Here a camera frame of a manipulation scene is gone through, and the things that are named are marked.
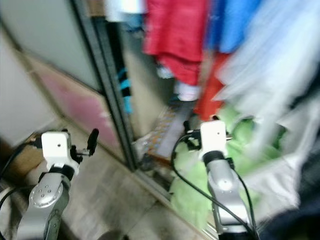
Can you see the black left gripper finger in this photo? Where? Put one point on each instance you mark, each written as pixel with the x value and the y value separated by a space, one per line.
pixel 93 140

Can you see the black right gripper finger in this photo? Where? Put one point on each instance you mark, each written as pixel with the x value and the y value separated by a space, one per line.
pixel 186 131

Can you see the orange dotted patterned box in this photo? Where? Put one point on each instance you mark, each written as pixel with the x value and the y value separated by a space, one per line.
pixel 165 130

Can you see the red-orange hanging cloth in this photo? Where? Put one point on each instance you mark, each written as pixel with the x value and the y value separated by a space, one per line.
pixel 210 95

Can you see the light green cloth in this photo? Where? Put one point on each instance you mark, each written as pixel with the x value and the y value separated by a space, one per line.
pixel 190 195

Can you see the brown cardboard box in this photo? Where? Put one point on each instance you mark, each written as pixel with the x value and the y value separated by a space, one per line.
pixel 25 165

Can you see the black blue striped cloth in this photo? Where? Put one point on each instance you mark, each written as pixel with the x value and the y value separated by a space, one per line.
pixel 125 90

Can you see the pale grey cloth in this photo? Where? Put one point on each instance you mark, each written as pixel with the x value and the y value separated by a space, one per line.
pixel 275 185

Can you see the red hanging garment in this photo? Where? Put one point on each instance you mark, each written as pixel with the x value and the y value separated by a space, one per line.
pixel 175 35

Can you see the translucent white garment cover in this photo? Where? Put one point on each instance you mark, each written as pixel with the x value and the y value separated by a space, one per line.
pixel 270 75

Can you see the frosted glass sliding wardrobe door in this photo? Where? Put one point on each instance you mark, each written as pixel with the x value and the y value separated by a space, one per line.
pixel 50 45

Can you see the blue hanging garment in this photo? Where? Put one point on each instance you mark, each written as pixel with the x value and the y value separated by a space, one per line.
pixel 235 25

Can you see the dark navy cloth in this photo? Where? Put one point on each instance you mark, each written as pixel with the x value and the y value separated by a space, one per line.
pixel 295 220

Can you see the white hanging garment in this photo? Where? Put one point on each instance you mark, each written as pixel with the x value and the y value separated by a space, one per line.
pixel 125 7

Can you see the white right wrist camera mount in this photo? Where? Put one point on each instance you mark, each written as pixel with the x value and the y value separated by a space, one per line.
pixel 214 136

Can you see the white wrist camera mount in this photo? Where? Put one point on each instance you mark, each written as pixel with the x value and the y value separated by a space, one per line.
pixel 55 147
pixel 214 136

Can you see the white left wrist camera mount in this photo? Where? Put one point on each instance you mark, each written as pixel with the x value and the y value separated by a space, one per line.
pixel 55 147

